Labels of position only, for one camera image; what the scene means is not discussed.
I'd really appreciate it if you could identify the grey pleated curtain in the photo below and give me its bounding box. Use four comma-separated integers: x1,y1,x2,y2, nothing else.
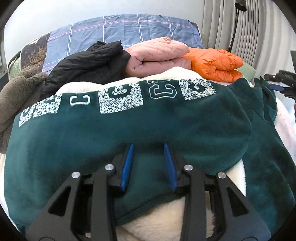
200,1,295,76

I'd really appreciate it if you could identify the dark floral bedspread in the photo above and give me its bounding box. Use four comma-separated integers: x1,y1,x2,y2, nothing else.
20,33,50,73

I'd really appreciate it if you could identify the blue plaid duvet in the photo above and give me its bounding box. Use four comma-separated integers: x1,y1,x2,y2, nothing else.
42,14,203,74

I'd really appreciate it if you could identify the pink cream plush blanket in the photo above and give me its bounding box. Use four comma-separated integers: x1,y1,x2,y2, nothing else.
211,78,295,166

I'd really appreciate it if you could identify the orange puffer jacket folded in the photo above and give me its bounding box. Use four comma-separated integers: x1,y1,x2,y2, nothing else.
184,48,243,83

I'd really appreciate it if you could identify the black floor lamp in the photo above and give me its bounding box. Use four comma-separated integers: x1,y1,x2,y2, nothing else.
228,0,247,52

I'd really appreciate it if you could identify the brown fleece garment folded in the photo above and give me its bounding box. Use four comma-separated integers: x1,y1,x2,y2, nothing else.
1,66,48,154

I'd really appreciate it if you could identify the dark green fleece sweatshirt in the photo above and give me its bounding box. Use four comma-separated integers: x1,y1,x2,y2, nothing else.
4,68,295,233

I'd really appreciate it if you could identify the green striped pillow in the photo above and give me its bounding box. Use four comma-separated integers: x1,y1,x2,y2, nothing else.
8,51,21,81

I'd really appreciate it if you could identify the black jacket folded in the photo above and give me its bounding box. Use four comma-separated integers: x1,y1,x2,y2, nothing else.
40,41,131,100

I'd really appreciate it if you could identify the pink quilted jacket folded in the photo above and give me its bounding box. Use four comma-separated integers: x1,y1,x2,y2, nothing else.
125,37,191,78

